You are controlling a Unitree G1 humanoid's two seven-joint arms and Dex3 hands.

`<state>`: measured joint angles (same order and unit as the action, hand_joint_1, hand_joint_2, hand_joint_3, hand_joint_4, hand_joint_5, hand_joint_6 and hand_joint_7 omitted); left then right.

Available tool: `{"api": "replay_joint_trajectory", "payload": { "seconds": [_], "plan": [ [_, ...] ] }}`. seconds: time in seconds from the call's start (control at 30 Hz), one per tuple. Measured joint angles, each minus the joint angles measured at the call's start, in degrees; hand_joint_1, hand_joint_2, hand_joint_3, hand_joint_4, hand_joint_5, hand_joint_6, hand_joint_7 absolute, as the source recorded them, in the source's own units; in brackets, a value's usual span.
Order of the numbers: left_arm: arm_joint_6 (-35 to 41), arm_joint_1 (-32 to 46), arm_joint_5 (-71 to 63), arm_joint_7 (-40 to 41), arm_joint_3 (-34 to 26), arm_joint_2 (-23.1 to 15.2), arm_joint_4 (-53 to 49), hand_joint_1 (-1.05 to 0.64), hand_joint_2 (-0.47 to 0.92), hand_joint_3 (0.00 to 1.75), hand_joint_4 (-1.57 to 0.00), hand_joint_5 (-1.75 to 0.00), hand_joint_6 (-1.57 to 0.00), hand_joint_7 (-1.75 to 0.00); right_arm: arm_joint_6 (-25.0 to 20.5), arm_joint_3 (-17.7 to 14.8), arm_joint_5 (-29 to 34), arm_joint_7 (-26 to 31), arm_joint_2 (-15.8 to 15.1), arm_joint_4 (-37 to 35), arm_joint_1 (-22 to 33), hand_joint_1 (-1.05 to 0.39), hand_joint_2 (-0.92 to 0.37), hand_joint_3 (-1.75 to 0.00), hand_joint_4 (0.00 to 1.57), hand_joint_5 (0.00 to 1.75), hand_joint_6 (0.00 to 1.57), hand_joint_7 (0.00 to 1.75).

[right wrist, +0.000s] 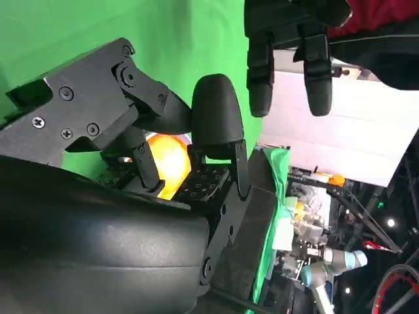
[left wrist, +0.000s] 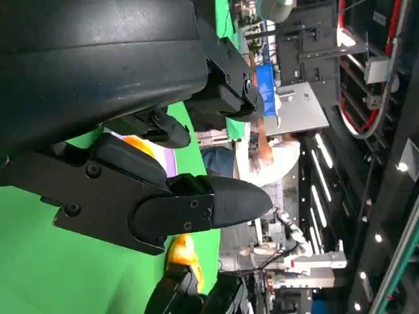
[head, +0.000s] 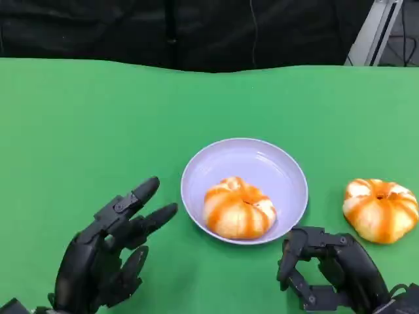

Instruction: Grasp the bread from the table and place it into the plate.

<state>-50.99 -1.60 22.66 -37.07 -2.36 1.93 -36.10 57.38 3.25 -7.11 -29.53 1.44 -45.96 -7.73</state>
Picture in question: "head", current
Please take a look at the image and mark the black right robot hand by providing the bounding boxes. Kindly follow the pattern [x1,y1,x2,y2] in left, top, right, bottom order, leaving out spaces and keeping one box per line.
[276,226,390,311]

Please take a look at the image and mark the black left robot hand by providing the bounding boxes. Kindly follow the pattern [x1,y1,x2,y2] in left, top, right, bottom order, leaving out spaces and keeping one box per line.
[53,176,179,312]

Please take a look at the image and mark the orange white toy bread roll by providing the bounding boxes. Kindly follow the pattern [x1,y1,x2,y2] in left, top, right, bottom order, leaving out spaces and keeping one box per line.
[202,176,278,241]
[342,178,419,245]

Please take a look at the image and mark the lilac plate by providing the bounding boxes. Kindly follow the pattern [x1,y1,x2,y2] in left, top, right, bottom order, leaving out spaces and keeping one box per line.
[180,137,309,245]

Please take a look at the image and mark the black backdrop curtain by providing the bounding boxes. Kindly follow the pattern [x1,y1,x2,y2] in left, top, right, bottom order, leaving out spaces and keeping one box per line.
[0,0,376,74]

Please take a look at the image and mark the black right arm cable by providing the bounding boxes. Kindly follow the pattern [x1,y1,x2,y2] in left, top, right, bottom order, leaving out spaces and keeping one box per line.
[388,283,412,300]

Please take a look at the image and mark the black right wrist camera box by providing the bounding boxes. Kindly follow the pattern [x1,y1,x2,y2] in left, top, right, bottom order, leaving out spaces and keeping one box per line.
[369,283,419,314]

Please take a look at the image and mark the black floor cables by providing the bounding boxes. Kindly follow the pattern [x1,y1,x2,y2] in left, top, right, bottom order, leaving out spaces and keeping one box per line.
[388,29,419,67]

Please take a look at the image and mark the aluminium frame post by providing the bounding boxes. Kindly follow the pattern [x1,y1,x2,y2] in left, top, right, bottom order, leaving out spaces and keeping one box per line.
[344,0,405,67]

